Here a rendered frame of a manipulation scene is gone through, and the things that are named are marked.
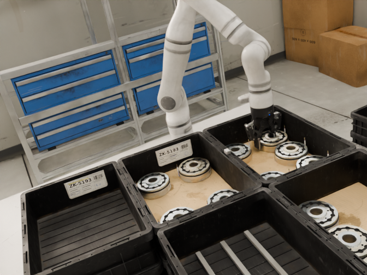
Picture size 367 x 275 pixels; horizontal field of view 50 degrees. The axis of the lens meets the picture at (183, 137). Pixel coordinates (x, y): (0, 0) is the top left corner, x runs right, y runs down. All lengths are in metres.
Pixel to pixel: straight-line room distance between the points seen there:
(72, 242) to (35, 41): 2.75
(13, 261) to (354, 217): 1.03
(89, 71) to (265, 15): 2.40
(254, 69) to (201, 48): 2.08
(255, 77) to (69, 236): 0.72
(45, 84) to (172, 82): 1.65
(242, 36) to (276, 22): 3.59
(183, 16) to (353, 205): 0.76
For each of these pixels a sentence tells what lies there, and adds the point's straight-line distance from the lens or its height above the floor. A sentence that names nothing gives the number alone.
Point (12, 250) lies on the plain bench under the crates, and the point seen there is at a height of 0.70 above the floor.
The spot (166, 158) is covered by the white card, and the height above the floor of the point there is 0.88.
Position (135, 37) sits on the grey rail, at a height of 0.92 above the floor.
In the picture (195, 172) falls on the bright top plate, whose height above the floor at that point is 0.86.
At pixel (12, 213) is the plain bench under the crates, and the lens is 1.67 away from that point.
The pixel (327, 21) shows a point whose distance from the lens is 4.38.
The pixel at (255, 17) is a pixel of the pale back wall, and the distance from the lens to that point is 4.61.
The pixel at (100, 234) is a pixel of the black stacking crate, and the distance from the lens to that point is 1.16.
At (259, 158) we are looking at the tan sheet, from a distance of 1.33.
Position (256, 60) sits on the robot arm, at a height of 1.16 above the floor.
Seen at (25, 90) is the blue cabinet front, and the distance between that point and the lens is 2.91.
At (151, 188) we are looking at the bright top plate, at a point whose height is 0.86.
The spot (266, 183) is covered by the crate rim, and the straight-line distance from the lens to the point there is 1.03.
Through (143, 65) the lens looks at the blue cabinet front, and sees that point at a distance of 3.09.
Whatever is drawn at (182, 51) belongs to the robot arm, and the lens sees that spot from 1.34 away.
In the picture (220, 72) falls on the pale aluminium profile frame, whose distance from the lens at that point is 3.40.
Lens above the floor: 1.52
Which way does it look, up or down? 27 degrees down
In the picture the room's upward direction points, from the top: 11 degrees counter-clockwise
